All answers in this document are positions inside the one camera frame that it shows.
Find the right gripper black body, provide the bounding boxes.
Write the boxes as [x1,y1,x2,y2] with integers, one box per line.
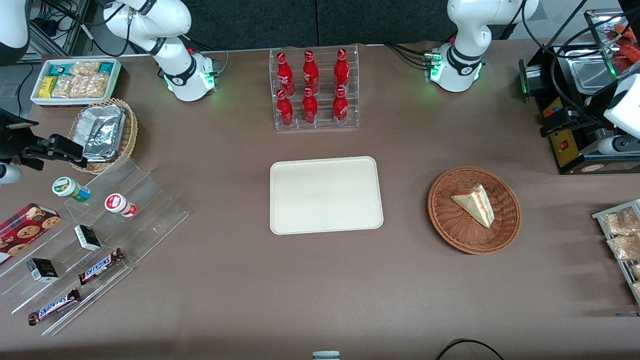
[0,108,40,164]

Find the triangle sandwich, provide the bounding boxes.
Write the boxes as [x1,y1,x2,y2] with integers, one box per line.
[450,184,496,229]

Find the light wicker basket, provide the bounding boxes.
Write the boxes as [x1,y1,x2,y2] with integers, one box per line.
[68,97,139,175]

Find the round brown wicker basket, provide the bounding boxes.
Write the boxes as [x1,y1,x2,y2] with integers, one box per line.
[427,166,522,256]

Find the cream rectangular tray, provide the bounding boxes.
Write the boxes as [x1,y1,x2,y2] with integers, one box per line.
[269,156,385,236]

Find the black food warmer appliance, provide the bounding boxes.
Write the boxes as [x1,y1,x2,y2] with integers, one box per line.
[518,9,640,176]

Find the silver foil pack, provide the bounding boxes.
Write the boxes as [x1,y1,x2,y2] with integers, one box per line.
[81,117,124,162]
[75,104,126,132]

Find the green lid white cup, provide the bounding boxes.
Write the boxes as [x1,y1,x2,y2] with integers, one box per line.
[52,176,92,203]

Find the steel food pan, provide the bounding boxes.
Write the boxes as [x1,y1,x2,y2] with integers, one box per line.
[569,59,619,96]

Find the yellow snack pack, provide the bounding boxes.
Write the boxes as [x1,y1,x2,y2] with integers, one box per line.
[38,76,59,99]

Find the red sausages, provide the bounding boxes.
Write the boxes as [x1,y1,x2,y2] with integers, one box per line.
[610,22,640,72]

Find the clear cracker bag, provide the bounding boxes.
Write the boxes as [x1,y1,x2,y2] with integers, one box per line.
[51,75,86,99]
[70,60,101,77]
[82,73,111,99]

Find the red cookie box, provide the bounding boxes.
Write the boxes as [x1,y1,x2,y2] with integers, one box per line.
[0,202,62,266]

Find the red lid white cup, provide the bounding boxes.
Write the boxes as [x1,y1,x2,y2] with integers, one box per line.
[104,193,139,218]

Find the white rectangular snack bin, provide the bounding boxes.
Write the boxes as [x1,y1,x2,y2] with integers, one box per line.
[30,58,123,108]

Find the small black box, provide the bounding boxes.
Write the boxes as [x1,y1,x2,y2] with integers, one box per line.
[26,257,60,284]
[73,224,103,252]

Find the clear acrylic stepped display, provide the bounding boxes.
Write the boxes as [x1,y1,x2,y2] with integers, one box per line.
[0,157,190,337]

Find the snickers bar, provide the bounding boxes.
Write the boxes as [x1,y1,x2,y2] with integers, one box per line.
[27,288,82,327]
[77,248,126,286]

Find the red cola bottle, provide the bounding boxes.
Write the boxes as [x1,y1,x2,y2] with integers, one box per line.
[276,89,295,128]
[276,52,296,97]
[333,48,351,93]
[332,87,350,126]
[302,87,319,125]
[302,50,320,96]

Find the clear acrylic bottle rack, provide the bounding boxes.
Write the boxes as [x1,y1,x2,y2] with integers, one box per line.
[269,44,360,132]

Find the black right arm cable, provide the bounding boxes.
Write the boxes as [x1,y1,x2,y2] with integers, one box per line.
[40,0,133,57]

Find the aluminium frame structure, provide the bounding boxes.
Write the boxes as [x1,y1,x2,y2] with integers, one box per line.
[27,0,94,57]

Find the black left base cables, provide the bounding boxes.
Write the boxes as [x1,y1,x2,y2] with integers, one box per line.
[384,42,433,70]

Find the black looped cable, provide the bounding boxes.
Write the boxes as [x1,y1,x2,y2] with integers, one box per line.
[434,338,506,360]

